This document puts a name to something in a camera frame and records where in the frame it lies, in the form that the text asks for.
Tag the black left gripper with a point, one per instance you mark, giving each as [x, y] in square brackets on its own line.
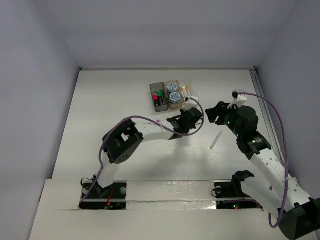
[184, 121]

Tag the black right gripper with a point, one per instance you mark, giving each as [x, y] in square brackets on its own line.
[221, 109]

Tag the pale yellow white marker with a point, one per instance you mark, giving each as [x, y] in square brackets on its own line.
[216, 139]

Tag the blue-lidded round jar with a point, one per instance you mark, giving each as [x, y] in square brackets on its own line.
[172, 87]
[175, 97]

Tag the black pink highlighter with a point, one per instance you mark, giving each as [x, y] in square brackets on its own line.
[155, 100]

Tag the black green highlighter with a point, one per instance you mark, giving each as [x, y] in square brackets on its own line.
[160, 98]

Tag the long yellow-capped white marker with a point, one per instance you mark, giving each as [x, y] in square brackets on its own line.
[188, 91]

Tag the orange-capped white marker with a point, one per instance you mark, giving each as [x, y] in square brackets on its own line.
[182, 92]

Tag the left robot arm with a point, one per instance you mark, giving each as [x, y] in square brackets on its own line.
[119, 144]

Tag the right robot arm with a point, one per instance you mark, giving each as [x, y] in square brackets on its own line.
[297, 213]

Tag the clear plastic bin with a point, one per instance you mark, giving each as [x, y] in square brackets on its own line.
[186, 82]

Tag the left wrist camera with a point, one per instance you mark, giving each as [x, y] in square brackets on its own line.
[191, 102]

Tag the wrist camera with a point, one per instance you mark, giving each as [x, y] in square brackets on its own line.
[238, 99]
[191, 102]

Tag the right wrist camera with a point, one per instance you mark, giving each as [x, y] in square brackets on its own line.
[238, 99]

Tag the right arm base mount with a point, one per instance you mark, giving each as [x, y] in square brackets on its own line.
[227, 197]

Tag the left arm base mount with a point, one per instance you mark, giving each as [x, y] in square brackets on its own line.
[109, 198]

